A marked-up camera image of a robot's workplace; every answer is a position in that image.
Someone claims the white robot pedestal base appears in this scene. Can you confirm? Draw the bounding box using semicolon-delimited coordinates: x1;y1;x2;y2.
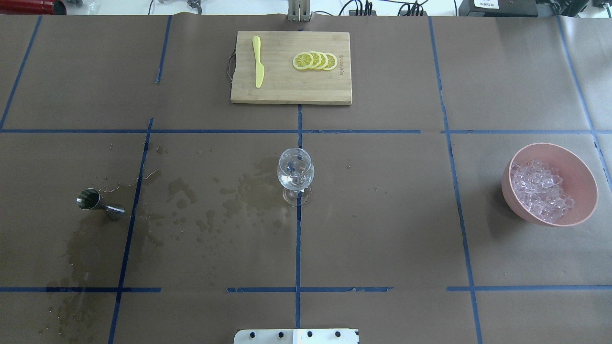
233;328;360;344

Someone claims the black box on bench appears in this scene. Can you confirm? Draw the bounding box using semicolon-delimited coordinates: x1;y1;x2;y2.
458;0;538;18

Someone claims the steel double jigger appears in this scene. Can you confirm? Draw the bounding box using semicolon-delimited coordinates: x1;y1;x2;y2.
76;189;125;221

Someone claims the yellow plastic knife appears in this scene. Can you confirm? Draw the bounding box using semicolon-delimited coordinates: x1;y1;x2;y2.
252;36;265;88

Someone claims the aluminium camera post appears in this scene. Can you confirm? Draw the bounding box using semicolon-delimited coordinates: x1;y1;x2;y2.
288;0;312;22

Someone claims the red cylinder on bench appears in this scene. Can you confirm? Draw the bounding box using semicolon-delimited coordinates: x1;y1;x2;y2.
0;0;67;15

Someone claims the bamboo cutting board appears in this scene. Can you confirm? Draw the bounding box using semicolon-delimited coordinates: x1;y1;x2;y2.
231;31;353;106

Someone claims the pile of clear ice cubes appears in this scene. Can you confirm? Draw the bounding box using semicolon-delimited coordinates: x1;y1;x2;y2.
510;159;576;224

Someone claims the pink bowl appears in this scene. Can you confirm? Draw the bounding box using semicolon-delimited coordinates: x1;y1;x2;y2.
501;143;599;228

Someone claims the clear wine glass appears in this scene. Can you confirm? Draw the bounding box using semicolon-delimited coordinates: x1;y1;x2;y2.
277;148;315;207

